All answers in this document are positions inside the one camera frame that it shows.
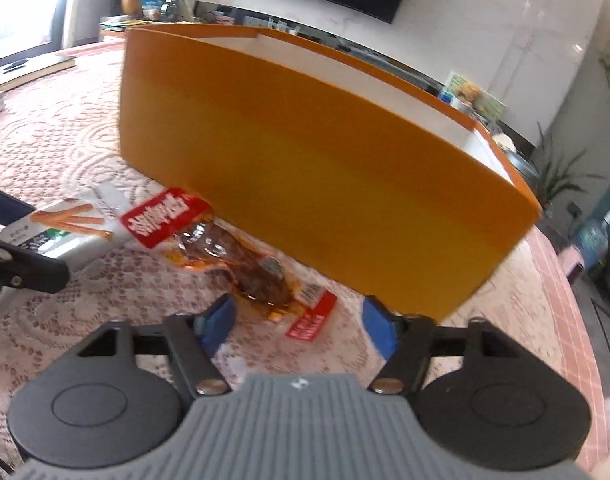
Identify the white breadstick snack pack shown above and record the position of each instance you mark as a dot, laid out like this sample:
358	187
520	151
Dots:
77	230

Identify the orange cardboard box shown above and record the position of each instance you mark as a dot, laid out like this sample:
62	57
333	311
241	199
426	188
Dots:
340	165

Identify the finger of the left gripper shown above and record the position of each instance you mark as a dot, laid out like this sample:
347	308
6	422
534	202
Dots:
23	269
12	209

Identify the potted plant by wall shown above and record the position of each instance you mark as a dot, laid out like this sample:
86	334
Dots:
559	173

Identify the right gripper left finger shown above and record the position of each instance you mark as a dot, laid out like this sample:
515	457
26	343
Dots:
192	340

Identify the teddy bear gift box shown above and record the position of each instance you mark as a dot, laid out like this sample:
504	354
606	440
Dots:
468	97

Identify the clear braised meat packet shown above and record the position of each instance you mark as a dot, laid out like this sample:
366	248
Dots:
182	228

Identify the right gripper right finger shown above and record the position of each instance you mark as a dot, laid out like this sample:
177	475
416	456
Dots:
404	341

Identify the pink small heater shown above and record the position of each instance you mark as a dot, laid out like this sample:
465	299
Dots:
572	263

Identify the blue water jug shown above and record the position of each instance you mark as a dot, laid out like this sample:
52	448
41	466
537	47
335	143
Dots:
592	240

